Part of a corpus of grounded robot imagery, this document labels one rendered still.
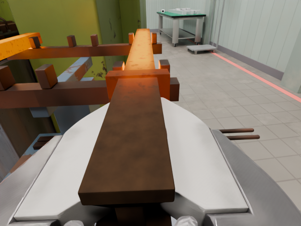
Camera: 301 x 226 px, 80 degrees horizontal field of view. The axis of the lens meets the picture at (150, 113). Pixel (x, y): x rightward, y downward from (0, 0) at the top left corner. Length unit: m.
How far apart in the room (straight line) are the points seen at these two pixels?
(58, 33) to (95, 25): 0.12
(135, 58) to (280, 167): 1.55
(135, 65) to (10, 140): 0.56
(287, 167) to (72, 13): 1.61
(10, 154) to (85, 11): 0.49
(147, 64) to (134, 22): 0.88
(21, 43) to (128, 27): 0.70
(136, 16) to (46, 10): 0.50
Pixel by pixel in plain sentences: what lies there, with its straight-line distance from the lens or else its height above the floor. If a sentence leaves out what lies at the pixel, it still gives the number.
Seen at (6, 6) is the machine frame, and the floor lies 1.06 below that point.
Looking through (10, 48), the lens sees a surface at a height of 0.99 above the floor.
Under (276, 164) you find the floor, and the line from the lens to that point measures 1.68.
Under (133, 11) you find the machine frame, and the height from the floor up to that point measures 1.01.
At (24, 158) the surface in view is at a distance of 0.56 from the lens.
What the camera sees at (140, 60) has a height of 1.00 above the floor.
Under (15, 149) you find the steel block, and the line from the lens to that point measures 0.70.
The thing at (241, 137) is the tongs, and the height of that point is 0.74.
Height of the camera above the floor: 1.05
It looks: 31 degrees down
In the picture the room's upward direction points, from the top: 2 degrees counter-clockwise
